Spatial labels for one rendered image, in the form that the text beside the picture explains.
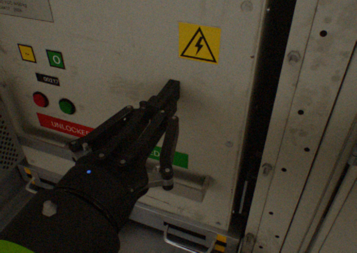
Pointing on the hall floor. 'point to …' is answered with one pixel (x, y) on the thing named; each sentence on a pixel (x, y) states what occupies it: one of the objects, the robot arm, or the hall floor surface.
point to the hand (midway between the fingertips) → (165, 101)
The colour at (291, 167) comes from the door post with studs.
